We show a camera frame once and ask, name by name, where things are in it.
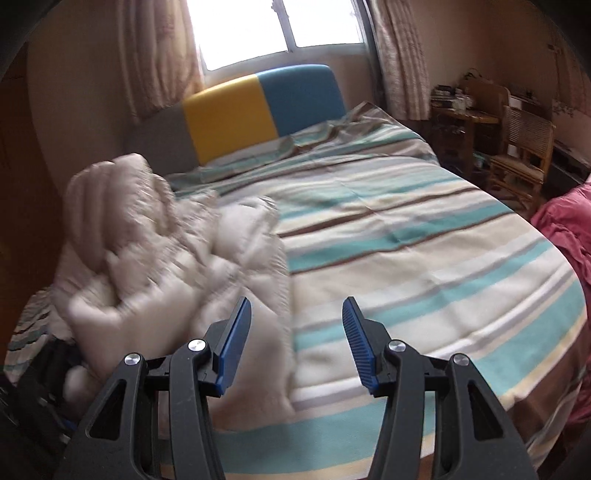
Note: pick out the pile of small desk things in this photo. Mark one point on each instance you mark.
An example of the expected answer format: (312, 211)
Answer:
(448, 97)

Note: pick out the beige puffer jacket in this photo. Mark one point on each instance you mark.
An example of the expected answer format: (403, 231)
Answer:
(184, 258)

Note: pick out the brown wooden cabinet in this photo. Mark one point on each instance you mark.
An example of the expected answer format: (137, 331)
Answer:
(23, 184)

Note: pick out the floral curtain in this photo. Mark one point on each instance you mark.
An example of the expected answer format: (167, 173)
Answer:
(401, 60)
(157, 60)

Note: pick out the striped pillow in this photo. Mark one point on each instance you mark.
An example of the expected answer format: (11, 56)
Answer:
(323, 143)

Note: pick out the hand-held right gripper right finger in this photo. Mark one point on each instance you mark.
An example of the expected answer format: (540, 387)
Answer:
(358, 337)

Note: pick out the pink cloth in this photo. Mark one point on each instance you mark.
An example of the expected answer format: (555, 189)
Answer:
(568, 230)

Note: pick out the rattan chair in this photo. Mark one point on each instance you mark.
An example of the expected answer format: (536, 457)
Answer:
(526, 134)

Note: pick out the wooden desk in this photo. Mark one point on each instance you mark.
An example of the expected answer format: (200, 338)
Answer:
(466, 117)

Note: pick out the dark low cabinet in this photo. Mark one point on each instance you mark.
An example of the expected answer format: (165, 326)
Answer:
(570, 166)

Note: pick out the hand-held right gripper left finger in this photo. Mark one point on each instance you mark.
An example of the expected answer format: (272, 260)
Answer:
(235, 332)

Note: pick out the grey yellow blue headboard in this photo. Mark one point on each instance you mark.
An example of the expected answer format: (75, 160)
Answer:
(231, 120)

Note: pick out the striped bed cover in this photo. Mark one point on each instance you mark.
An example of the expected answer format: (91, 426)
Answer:
(415, 258)

